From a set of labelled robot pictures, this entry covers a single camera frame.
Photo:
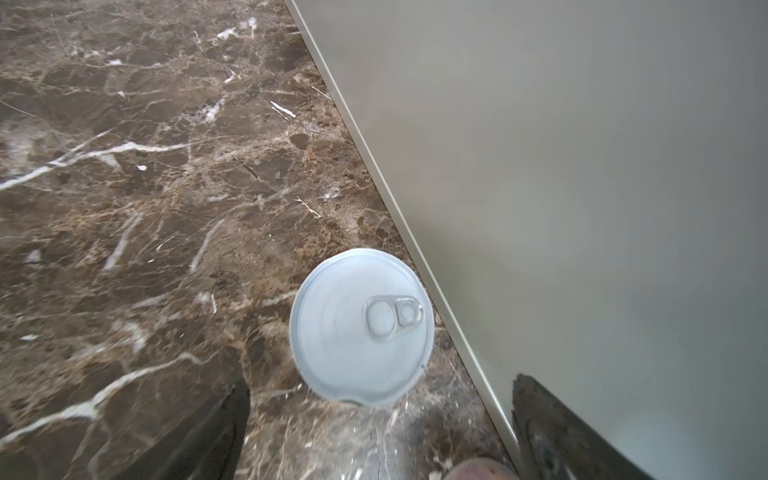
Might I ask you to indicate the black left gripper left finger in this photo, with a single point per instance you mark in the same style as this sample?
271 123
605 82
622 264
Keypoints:
206 445

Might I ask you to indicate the pink label can front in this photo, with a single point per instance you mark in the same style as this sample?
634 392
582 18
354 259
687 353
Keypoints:
480 469

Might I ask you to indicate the grey metal cabinet box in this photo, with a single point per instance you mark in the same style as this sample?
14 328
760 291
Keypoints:
582 186

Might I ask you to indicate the green label can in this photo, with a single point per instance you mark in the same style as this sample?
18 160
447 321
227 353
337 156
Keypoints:
362 328

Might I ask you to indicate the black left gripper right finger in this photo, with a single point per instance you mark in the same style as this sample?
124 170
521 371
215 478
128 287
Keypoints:
555 443

